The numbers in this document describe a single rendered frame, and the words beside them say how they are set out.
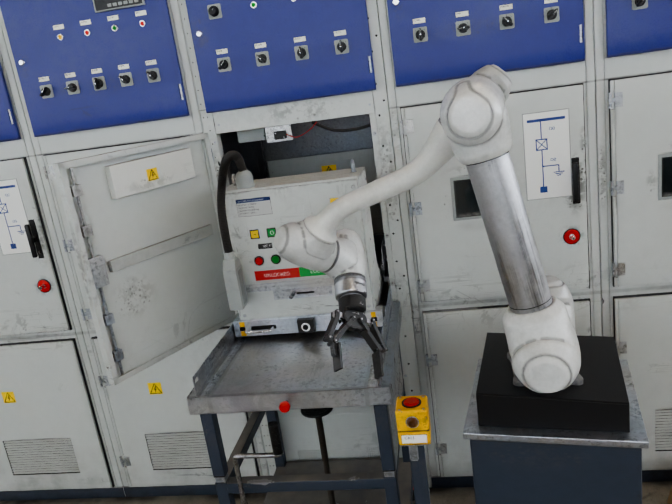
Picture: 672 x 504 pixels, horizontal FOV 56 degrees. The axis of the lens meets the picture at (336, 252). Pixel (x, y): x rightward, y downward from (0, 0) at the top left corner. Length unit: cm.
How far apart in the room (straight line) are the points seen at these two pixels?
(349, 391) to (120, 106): 137
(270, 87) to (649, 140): 132
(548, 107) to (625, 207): 45
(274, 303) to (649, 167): 138
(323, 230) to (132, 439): 168
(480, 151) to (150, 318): 136
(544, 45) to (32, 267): 215
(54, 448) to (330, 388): 169
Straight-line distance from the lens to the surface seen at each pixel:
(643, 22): 238
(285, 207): 213
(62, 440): 321
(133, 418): 298
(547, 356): 152
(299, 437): 280
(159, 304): 234
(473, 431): 180
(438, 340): 250
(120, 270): 223
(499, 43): 229
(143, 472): 311
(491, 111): 138
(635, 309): 256
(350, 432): 274
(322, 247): 165
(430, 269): 240
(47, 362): 304
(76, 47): 261
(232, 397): 196
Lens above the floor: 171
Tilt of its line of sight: 15 degrees down
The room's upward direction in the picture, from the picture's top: 8 degrees counter-clockwise
